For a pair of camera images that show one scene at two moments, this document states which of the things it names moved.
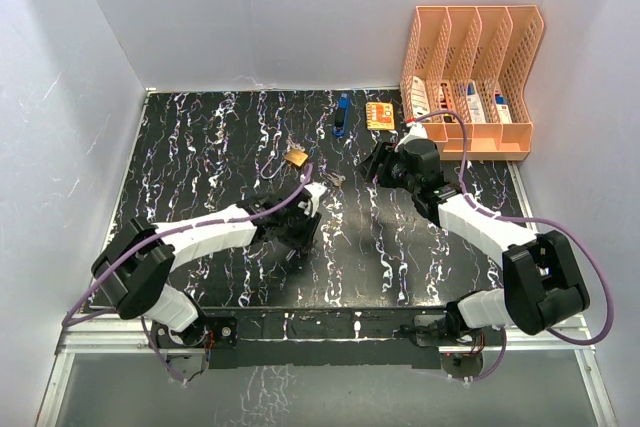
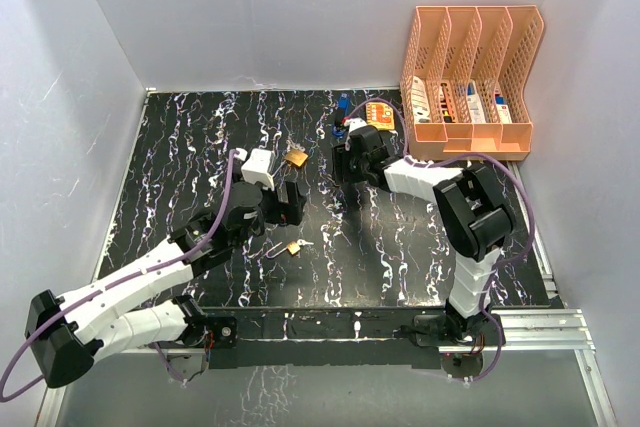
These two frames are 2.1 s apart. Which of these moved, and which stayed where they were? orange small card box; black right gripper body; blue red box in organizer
Moved: black right gripper body
Stayed: blue red box in organizer; orange small card box
